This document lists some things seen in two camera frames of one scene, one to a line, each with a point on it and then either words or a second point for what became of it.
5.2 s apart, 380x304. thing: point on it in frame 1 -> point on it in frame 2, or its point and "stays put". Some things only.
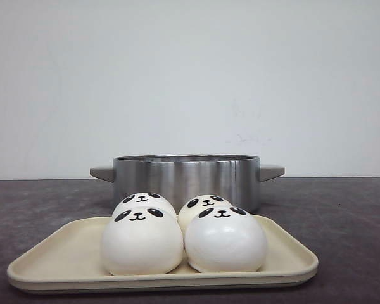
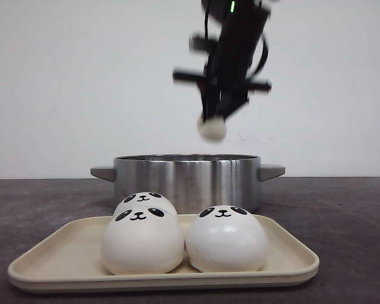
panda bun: [142, 240] stays put
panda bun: [144, 199] stays put
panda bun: [225, 239] stays put
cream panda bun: [194, 204] -> [212, 130]
